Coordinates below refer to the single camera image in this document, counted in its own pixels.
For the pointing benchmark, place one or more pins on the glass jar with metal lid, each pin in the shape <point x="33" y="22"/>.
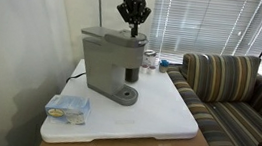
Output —
<point x="150" y="57"/>

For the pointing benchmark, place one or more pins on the coffee pod with red foil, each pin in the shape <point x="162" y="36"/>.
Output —
<point x="151" y="70"/>
<point x="144" y="68"/>

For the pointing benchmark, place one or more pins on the blue spiky ball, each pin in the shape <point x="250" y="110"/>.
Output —
<point x="164" y="63"/>

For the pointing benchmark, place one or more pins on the white window blinds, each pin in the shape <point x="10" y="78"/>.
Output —
<point x="211" y="22"/>

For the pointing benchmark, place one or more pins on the grey coffee machine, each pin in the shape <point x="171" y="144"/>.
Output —
<point x="105" y="60"/>

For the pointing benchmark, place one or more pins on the blue and yellow packet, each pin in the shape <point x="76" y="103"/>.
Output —
<point x="67" y="109"/>

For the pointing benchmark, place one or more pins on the striped fabric sofa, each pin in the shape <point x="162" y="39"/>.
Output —
<point x="224" y="81"/>

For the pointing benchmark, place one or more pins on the small grey cup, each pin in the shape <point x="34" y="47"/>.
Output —
<point x="162" y="69"/>

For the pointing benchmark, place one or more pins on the thin metal pole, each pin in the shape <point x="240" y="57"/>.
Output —
<point x="99" y="2"/>

